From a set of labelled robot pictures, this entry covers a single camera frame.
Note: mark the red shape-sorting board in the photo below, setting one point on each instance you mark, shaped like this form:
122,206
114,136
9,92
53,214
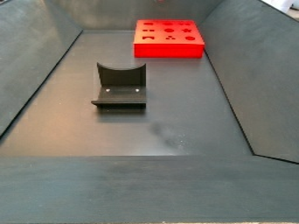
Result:
165,38

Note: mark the black curved holder stand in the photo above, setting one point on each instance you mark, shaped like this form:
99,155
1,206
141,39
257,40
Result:
122,87

